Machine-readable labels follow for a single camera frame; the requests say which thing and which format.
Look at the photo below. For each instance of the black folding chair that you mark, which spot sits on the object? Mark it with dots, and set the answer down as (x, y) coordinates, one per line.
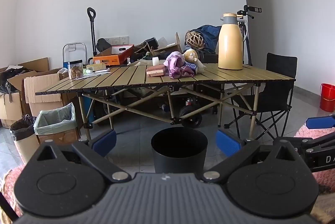
(274, 98)

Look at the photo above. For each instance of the black bag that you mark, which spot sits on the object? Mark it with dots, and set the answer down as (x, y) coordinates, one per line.
(103, 44)

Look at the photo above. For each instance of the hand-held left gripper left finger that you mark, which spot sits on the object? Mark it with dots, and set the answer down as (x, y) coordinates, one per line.
(104, 141)

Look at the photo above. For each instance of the lilac plush toy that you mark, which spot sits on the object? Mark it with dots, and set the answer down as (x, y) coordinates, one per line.
(174, 56)

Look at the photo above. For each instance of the black tripod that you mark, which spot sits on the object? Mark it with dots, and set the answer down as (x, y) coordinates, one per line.
(248, 54)

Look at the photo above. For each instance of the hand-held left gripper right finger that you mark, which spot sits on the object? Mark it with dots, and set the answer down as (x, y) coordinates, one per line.
(227, 143)

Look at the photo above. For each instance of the blue bag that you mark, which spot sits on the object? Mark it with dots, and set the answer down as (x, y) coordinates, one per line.
(210, 35)

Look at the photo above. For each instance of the yellow thermos jug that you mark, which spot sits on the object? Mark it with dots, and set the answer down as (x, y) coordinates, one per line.
(230, 43)

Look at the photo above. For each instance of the corrugated cardboard box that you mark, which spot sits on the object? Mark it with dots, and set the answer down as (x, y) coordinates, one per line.
(44, 90)

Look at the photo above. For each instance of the yellow plush toy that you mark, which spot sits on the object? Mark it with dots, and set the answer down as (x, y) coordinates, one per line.
(190, 54)

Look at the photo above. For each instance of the cardboard box with green liner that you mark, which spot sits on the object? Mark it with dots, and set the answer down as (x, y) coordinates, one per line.
(55, 119)

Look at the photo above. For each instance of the pink fluffy cloth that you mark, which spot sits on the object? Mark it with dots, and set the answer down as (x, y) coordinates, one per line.
(10, 179)
(301, 132)

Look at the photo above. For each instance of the tan folding table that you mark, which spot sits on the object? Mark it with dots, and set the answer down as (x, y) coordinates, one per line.
(125, 77)

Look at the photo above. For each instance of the small beige box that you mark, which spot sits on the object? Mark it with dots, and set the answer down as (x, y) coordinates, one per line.
(96, 67)

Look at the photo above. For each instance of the white metal frame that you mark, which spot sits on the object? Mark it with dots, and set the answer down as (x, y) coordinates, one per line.
(85, 52)

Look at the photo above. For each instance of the beige bin with black liner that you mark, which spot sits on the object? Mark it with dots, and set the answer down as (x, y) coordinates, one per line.
(24, 135)

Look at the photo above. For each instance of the white tape roll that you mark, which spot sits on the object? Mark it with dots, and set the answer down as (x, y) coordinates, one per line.
(156, 61)

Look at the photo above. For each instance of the open cardboard box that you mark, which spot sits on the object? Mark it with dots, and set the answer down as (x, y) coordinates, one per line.
(167, 49)

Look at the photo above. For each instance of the wicker ball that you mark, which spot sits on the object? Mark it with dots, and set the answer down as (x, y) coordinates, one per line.
(195, 40)

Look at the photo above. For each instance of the large cardboard box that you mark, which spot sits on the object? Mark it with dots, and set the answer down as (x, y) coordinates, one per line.
(10, 106)

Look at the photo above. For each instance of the magenta satin cloth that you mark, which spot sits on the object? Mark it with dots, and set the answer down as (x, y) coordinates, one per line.
(183, 71)

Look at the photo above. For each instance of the red bucket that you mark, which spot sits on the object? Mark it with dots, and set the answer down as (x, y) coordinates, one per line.
(327, 98)

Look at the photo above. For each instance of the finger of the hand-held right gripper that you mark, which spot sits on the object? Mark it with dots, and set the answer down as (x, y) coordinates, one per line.
(320, 122)
(316, 141)

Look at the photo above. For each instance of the orange box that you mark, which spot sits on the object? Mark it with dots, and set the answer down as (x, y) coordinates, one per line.
(107, 58)

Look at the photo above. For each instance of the blue storage box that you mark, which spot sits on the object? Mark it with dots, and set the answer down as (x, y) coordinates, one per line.
(90, 109)

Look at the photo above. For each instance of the black trash bin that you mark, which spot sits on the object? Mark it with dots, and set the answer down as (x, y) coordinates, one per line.
(178, 156)

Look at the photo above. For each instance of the clear snack jar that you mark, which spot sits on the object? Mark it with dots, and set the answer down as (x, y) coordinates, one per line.
(75, 71)

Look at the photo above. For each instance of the blue round toy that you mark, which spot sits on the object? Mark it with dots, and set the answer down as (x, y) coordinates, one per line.
(165, 108)

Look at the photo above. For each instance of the white wall socket panel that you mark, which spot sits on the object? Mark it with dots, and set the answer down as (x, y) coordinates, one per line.
(116, 40)

